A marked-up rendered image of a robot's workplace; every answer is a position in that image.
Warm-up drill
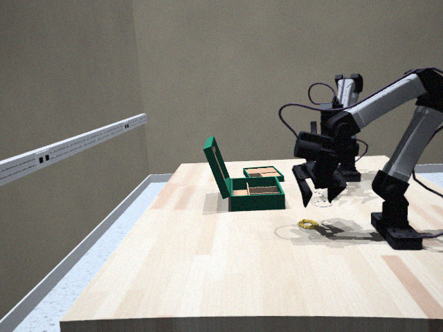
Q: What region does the gold necklace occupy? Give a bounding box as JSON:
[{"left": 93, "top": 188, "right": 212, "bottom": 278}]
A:
[{"left": 298, "top": 219, "right": 319, "bottom": 229}]

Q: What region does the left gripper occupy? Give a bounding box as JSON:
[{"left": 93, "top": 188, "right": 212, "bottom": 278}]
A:
[{"left": 292, "top": 158, "right": 347, "bottom": 208}]

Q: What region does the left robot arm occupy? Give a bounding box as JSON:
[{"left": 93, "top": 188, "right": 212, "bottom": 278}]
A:
[{"left": 293, "top": 68, "right": 443, "bottom": 241}]

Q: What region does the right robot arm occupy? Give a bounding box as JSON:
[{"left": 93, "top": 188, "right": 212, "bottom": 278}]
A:
[{"left": 320, "top": 73, "right": 363, "bottom": 177}]

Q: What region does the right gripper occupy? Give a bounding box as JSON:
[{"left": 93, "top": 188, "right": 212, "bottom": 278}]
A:
[{"left": 310, "top": 120, "right": 352, "bottom": 149}]

